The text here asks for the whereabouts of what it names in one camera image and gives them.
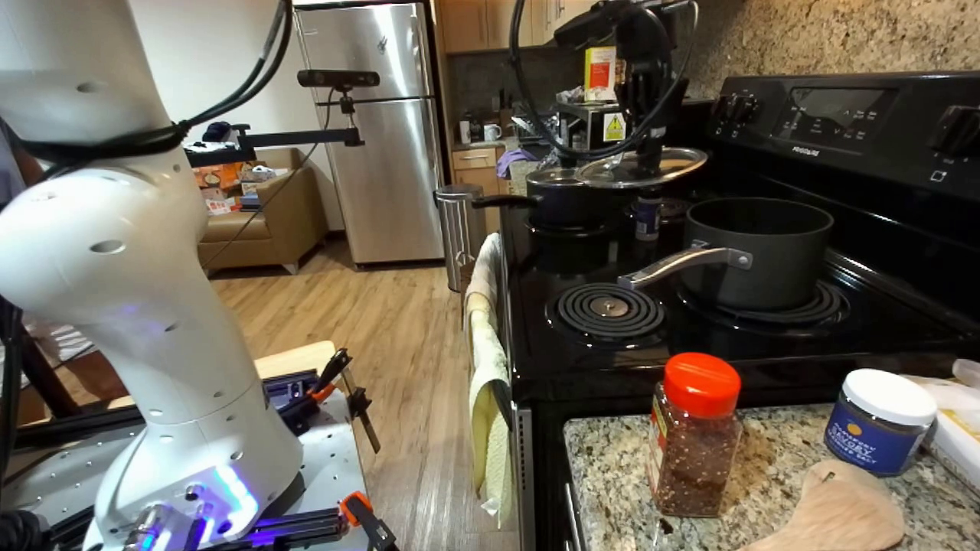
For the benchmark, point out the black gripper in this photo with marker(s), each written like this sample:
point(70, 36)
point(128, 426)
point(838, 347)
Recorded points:
point(644, 36)

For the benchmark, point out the black back pot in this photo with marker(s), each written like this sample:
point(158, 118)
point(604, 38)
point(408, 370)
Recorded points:
point(569, 220)

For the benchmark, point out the brown couch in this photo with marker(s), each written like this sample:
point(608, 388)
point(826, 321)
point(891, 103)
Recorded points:
point(279, 220)

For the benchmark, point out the blue label spice shaker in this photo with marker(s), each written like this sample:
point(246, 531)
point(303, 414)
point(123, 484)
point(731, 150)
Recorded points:
point(647, 220)

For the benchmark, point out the glass pot lid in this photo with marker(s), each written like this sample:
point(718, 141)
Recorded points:
point(623, 169)

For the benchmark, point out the wooden spatula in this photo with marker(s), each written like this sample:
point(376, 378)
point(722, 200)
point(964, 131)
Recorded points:
point(839, 511)

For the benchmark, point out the white lid blue tub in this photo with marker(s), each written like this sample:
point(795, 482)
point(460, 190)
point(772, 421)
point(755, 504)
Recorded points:
point(880, 421)

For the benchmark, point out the black camera on stand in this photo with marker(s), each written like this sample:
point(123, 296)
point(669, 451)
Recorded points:
point(240, 141)

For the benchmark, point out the black electric stove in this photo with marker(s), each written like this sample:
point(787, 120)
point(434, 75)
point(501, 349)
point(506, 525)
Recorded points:
point(835, 225)

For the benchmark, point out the stainless steel refrigerator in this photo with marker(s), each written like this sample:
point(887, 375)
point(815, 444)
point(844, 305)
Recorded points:
point(377, 61)

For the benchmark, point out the dark grey saucepan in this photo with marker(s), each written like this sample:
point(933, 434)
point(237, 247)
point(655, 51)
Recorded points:
point(746, 251)

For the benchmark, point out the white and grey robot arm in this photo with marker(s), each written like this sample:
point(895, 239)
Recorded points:
point(109, 242)

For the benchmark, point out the red cap spice jar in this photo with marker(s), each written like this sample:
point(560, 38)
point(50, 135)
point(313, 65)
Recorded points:
point(695, 434)

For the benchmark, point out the yellow hanging dish towel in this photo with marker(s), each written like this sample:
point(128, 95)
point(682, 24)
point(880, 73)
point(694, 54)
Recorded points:
point(488, 381)

